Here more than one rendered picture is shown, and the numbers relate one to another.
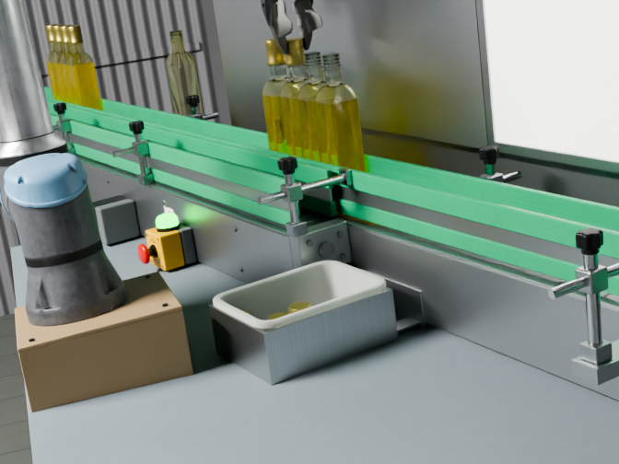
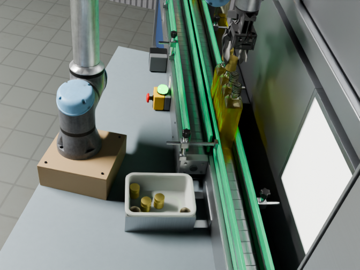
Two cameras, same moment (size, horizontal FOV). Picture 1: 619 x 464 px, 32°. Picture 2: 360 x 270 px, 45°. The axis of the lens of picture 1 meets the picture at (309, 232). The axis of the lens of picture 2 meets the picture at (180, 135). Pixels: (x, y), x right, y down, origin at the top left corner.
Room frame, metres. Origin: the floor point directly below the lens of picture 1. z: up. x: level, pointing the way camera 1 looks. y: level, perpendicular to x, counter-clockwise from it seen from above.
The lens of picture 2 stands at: (0.71, -0.29, 1.94)
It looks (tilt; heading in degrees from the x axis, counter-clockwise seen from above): 43 degrees down; 19
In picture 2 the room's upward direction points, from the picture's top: 9 degrees clockwise
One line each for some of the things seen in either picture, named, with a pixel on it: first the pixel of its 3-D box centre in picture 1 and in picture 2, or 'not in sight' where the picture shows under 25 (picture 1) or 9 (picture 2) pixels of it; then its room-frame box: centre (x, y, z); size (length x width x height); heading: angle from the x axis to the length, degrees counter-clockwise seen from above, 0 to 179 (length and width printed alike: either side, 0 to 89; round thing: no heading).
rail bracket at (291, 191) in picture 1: (305, 192); (191, 144); (1.69, 0.00, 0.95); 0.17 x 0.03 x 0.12; 120
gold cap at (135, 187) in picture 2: not in sight; (134, 190); (1.54, 0.12, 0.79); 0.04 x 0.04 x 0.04
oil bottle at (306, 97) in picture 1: (322, 141); (225, 110); (1.87, -0.04, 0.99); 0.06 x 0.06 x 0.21; 30
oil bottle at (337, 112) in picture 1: (341, 145); (228, 121); (1.82, -0.07, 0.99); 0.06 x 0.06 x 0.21; 30
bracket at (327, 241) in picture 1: (321, 248); (193, 164); (1.70, -0.02, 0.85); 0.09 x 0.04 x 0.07; 120
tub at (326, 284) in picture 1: (302, 316); (159, 201); (1.54, 0.03, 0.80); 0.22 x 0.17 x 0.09; 120
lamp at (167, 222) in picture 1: (167, 221); (162, 89); (2.03, 0.27, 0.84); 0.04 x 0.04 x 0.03
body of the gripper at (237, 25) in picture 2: not in sight; (243, 27); (1.90, -0.03, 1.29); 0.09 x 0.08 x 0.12; 30
